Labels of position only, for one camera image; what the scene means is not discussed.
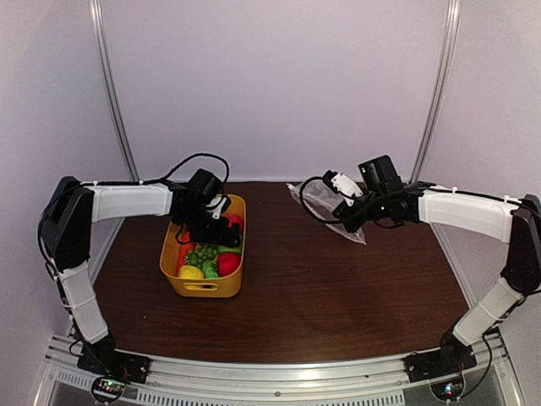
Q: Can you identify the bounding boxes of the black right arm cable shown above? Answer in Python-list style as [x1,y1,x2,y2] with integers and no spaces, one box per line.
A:
[298,176,343,224]

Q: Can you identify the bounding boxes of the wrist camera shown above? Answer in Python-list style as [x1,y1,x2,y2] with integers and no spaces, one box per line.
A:
[206,194,231,219]
[323,170,363,200]

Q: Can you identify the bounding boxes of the orange toy carrot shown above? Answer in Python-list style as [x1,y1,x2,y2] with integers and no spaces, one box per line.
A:
[177,243,195,271]

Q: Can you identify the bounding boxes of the right aluminium frame post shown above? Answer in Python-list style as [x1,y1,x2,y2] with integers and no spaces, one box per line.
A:
[410,0,462,182]

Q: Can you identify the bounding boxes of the red toy tomato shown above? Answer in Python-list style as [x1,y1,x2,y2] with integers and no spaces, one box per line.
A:
[216,252,241,277]

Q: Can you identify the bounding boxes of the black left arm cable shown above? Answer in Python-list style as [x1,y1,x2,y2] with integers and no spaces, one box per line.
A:
[162,152,231,198]

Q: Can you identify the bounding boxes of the controller board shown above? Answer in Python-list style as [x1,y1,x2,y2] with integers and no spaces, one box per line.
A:
[90,376,127,403]
[430,377,465,402]

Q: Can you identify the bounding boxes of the yellow toy lemon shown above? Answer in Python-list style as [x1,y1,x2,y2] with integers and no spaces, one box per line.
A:
[178,265,205,280]

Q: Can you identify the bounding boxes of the right controller board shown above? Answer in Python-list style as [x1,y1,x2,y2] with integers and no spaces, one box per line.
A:
[430,377,465,402]

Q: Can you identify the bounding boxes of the aluminium frame post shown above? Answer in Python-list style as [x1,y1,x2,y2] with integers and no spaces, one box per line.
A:
[410,0,462,182]
[87,0,141,183]

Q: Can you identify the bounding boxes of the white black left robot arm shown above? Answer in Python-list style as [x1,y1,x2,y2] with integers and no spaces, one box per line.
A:
[37,169,241,376]

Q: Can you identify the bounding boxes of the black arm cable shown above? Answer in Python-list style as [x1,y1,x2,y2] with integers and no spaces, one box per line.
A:
[298,176,343,224]
[162,152,231,198]

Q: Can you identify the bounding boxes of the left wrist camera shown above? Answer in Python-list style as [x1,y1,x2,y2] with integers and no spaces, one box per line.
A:
[206,194,231,219]

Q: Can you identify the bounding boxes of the green toy grapes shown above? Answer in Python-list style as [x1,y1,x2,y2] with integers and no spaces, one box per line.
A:
[184,244,220,268]

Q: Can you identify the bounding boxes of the aluminium front rail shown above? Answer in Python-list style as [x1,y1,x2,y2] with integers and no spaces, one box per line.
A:
[41,333,515,406]

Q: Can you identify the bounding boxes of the red toy apple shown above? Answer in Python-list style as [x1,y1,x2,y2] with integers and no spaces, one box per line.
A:
[223,214,244,233]

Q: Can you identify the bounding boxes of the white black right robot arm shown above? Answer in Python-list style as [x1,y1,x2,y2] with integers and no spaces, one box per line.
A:
[323,155,540,374]

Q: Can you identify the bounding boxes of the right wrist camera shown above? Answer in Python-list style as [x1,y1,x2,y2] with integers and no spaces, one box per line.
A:
[323,170,363,200]

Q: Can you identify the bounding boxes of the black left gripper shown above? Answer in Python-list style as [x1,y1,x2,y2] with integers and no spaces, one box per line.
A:
[178,206,240,247]

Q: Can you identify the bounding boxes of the clear zip top bag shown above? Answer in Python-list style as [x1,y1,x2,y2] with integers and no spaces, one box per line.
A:
[303,178,366,245]

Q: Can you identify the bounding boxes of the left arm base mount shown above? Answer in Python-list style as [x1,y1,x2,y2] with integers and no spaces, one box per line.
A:
[77,346,150,384]

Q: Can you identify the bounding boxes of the yellow plastic basket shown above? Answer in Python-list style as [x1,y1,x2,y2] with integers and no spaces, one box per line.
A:
[160,195,246,299]

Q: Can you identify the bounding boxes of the left controller board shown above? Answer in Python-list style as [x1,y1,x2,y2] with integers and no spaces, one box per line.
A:
[90,376,127,403]

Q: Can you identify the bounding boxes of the green toy broccoli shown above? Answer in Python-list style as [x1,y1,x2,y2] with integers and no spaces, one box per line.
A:
[201,261,220,279]

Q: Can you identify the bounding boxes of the left aluminium frame post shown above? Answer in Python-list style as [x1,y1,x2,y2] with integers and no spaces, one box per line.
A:
[87,0,141,183]

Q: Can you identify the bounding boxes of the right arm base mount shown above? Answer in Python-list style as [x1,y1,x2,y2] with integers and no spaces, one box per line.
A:
[403,345,477,383]

